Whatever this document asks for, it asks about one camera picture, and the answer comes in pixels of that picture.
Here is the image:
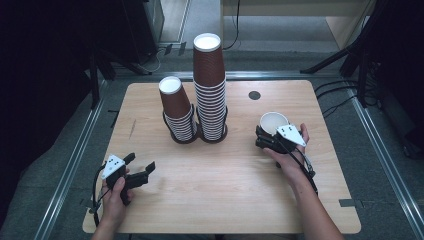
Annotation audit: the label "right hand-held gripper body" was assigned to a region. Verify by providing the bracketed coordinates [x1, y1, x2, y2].
[263, 123, 308, 155]

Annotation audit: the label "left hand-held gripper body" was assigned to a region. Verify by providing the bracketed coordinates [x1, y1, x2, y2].
[100, 154, 150, 207]

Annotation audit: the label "single brown paper cup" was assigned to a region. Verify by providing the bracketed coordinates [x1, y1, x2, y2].
[259, 111, 290, 137]

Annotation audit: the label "black double cup holder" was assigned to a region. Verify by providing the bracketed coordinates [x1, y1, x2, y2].
[161, 103, 230, 145]

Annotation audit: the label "tall stack of paper cups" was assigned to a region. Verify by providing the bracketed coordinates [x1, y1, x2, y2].
[193, 32, 229, 143]

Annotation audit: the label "person's right hand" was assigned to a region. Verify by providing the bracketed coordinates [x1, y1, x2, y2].
[263, 122, 311, 188]

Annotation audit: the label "person's left hand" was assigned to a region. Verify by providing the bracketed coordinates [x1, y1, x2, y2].
[101, 176, 135, 228]

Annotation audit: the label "grey tape strip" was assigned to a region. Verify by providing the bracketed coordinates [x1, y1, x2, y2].
[79, 198, 96, 212]
[338, 198, 358, 209]

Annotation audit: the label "short stack of paper cups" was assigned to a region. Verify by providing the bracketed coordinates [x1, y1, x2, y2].
[158, 75, 198, 142]

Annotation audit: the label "black metal stand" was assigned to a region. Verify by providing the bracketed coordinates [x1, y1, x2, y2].
[87, 49, 154, 110]

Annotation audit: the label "black tripod stand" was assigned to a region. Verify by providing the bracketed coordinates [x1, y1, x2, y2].
[299, 0, 384, 75]

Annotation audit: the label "light wooden cabinet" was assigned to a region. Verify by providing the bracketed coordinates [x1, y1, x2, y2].
[220, 0, 379, 50]

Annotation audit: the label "dark cabinet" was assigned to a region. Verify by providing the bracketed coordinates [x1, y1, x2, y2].
[121, 0, 165, 65]

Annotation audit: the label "left hand-held gripper cable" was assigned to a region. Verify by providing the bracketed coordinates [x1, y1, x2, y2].
[91, 165, 108, 228]

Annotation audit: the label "hand-held gripper cable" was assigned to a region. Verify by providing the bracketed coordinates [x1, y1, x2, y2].
[285, 145, 320, 197]
[91, 165, 108, 228]

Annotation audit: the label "right hand-held gripper cable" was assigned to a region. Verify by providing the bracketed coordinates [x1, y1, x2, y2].
[285, 145, 320, 197]

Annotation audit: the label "metal floor rail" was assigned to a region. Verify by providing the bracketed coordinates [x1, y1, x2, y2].
[345, 87, 424, 240]
[32, 79, 109, 240]

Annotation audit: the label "black floor cables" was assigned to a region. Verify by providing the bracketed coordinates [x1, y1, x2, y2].
[313, 78, 363, 118]

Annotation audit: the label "white floor cable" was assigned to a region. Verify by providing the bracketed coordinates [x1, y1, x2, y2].
[141, 45, 169, 74]

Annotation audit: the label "black hanging cable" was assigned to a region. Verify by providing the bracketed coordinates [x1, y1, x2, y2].
[222, 0, 242, 51]

